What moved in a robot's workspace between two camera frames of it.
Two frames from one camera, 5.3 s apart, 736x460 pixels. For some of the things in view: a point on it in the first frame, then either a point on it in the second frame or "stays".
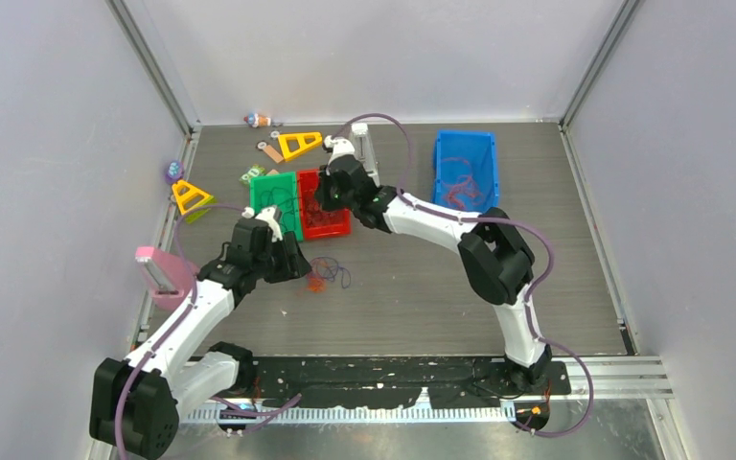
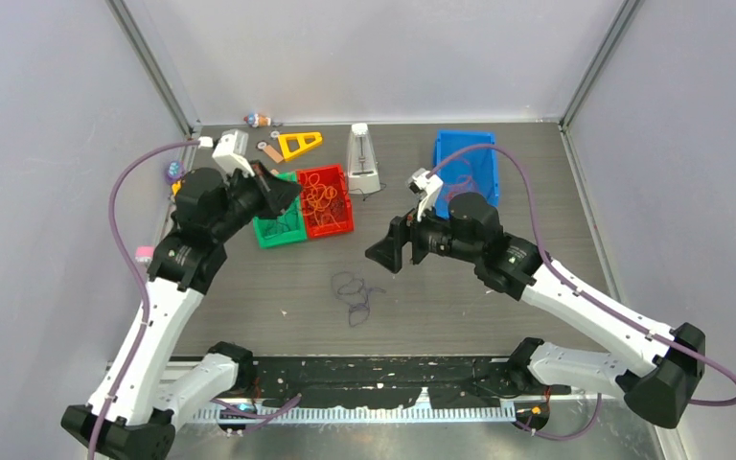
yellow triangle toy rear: [303, 146] stays
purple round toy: [174, 171] stays
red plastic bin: [316, 221] stays
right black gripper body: [331, 197] to [432, 235]
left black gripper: [294, 266] to [275, 192]
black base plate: [360, 381] stays
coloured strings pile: [329, 268] to [348, 284]
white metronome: [364, 151] stays
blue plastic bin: [465, 170] stays
